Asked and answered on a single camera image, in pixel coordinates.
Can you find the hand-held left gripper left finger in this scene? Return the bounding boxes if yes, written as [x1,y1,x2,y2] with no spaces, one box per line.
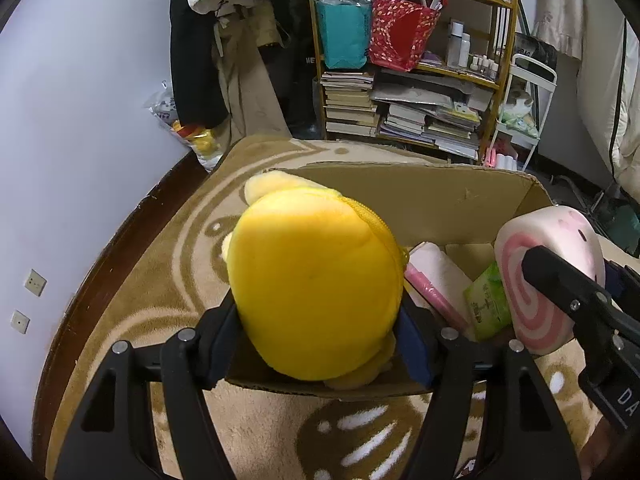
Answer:
[52,290,242,480]

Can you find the green packet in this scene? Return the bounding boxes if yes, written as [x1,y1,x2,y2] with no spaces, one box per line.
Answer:
[500,107,541,138]

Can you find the pink white small bottles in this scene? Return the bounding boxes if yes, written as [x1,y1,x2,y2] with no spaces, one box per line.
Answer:
[482,147,518,171]

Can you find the yellow frame shelf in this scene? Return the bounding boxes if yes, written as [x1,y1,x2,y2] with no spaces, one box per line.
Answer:
[306,0,521,166]

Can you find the row of small bottles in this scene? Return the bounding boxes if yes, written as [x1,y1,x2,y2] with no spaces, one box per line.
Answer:
[470,52,501,80]

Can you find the clear bag of yellow toys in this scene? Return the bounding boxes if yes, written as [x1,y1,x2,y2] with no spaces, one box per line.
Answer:
[145,80,226,173]

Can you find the white trolley cart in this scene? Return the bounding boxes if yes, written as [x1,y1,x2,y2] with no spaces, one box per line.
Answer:
[482,52,558,171]

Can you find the green tissue pack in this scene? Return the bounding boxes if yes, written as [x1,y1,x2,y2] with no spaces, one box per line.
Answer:
[462,261,513,343]

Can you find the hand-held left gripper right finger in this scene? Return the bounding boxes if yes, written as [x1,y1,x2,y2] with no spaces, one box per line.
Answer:
[397,292,583,480]

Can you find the pink soft packet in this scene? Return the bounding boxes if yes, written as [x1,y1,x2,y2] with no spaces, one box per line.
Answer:
[404,241,476,333]

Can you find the printed cardboard box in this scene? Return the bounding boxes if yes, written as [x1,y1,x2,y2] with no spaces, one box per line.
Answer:
[225,161,556,402]

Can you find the pink swirl plush pillow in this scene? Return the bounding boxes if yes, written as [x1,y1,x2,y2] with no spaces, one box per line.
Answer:
[494,205,607,357]

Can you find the beige hanging garment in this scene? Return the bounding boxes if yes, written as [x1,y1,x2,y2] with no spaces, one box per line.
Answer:
[212,7,293,148]

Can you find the white brown plush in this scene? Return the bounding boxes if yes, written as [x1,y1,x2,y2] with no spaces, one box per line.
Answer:
[502,89,538,113]

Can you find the dark hanging garment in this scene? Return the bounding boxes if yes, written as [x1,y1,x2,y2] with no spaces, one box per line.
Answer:
[257,0,323,141]

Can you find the beige flower pattern rug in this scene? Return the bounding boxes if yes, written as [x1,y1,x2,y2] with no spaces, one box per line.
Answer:
[45,134,640,480]

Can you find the beige patterned curtain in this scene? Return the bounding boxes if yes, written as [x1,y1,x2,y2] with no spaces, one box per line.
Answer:
[517,0,586,58]

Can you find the black hanging coat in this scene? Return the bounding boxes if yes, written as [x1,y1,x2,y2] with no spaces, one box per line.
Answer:
[167,0,231,128]

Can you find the tall white bottle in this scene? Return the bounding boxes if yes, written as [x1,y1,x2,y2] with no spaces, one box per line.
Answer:
[446,19,466,68]

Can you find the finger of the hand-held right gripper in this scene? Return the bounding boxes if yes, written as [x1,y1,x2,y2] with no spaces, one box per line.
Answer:
[602,259,640,328]
[521,246,640,380]

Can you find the pile of books and papers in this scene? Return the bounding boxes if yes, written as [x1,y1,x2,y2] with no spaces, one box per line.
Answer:
[372,70,493,161]

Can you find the yellow plush toy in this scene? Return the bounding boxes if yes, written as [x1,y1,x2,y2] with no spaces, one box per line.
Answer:
[222,170,411,391]

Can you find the black packet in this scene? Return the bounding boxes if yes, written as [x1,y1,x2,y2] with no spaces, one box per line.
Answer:
[515,32,558,68]

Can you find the teal bag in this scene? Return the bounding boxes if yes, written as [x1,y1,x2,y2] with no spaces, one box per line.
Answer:
[302,0,373,71]

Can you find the dark folding stand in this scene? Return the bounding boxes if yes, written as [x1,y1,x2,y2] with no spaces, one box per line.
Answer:
[550,175,640,256]

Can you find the red patterned gift bag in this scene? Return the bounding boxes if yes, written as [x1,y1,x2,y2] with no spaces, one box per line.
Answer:
[368,0,448,72]

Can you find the stack of books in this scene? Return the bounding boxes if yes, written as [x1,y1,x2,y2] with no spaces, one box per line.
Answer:
[320,71,381,138]

